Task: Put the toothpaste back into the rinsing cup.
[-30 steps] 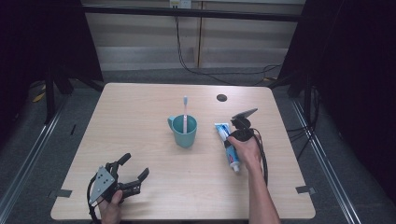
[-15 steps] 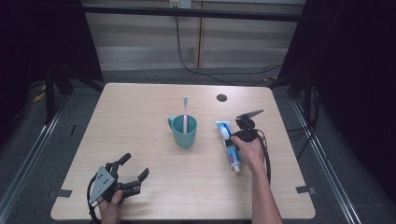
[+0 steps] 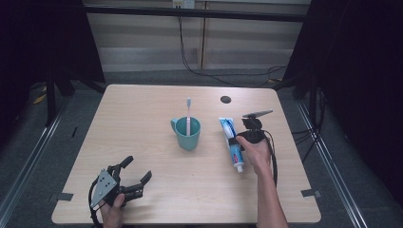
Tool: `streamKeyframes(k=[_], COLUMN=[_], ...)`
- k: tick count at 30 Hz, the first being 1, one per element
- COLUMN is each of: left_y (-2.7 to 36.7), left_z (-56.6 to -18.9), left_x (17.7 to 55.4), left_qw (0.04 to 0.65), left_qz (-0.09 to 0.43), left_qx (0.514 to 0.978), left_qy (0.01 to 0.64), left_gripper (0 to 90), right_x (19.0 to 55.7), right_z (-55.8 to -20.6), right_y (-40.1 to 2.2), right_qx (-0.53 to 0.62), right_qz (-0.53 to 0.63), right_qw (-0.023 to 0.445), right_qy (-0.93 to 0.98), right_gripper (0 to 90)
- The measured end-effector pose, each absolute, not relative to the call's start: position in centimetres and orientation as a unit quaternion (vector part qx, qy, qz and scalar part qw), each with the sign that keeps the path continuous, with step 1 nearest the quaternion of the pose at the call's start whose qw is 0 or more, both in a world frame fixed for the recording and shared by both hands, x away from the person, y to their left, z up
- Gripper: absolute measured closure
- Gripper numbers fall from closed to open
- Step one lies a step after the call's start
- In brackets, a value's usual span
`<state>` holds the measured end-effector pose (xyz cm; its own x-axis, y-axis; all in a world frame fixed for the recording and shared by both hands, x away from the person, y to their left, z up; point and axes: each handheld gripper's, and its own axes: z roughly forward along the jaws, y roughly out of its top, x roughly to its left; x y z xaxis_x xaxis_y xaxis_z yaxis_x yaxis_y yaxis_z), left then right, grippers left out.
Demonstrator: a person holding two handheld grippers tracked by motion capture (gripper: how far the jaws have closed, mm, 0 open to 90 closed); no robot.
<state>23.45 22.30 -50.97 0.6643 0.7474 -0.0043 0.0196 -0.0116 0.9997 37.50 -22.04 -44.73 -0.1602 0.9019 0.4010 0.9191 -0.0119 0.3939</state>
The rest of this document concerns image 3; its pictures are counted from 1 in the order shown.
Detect person's right hand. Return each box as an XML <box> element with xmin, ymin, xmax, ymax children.
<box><xmin>235</xmin><ymin>136</ymin><xmax>274</xmax><ymax>177</ymax></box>

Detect white wall socket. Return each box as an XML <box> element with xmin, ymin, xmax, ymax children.
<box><xmin>172</xmin><ymin>0</ymin><xmax>196</xmax><ymax>10</ymax></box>

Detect black curtain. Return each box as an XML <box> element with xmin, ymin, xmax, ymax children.
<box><xmin>282</xmin><ymin>0</ymin><xmax>403</xmax><ymax>208</ymax></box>
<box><xmin>0</xmin><ymin>0</ymin><xmax>106</xmax><ymax>141</ymax></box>

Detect blue white toothpaste tube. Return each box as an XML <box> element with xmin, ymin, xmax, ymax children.
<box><xmin>218</xmin><ymin>117</ymin><xmax>245</xmax><ymax>174</ymax></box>

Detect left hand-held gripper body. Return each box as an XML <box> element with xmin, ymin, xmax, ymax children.
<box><xmin>89</xmin><ymin>163</ymin><xmax>144</xmax><ymax>211</ymax></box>

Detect person's left hand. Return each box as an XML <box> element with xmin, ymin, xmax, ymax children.
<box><xmin>100</xmin><ymin>193</ymin><xmax>126</xmax><ymax>228</ymax></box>

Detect aluminium floor rail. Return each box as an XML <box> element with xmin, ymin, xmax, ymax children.
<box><xmin>297</xmin><ymin>100</ymin><xmax>369</xmax><ymax>228</ymax></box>
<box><xmin>0</xmin><ymin>94</ymin><xmax>71</xmax><ymax>220</ymax></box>

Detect black metal stand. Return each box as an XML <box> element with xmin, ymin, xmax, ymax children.
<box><xmin>271</xmin><ymin>71</ymin><xmax>321</xmax><ymax>128</ymax></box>
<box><xmin>43</xmin><ymin>67</ymin><xmax>107</xmax><ymax>128</ymax></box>

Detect grey tape strip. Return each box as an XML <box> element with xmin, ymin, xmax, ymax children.
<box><xmin>300</xmin><ymin>188</ymin><xmax>323</xmax><ymax>200</ymax></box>
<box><xmin>48</xmin><ymin>192</ymin><xmax>75</xmax><ymax>203</ymax></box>

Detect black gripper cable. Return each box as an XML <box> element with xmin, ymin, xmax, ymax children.
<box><xmin>263</xmin><ymin>129</ymin><xmax>279</xmax><ymax>187</ymax></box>
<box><xmin>87</xmin><ymin>176</ymin><xmax>103</xmax><ymax>228</ymax></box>

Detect white toothbrush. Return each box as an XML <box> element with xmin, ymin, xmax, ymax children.
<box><xmin>185</xmin><ymin>96</ymin><xmax>192</xmax><ymax>137</ymax></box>

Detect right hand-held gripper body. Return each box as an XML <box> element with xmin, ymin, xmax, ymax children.
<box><xmin>236</xmin><ymin>109</ymin><xmax>275</xmax><ymax>145</ymax></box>

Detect black floor cables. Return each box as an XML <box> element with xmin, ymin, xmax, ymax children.
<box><xmin>291</xmin><ymin>87</ymin><xmax>328</xmax><ymax>163</ymax></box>

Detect black power cable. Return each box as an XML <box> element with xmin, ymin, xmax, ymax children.
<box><xmin>177</xmin><ymin>8</ymin><xmax>288</xmax><ymax>87</ymax></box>

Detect teal plastic cup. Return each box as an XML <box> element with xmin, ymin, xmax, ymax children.
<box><xmin>170</xmin><ymin>116</ymin><xmax>202</xmax><ymax>152</ymax></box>

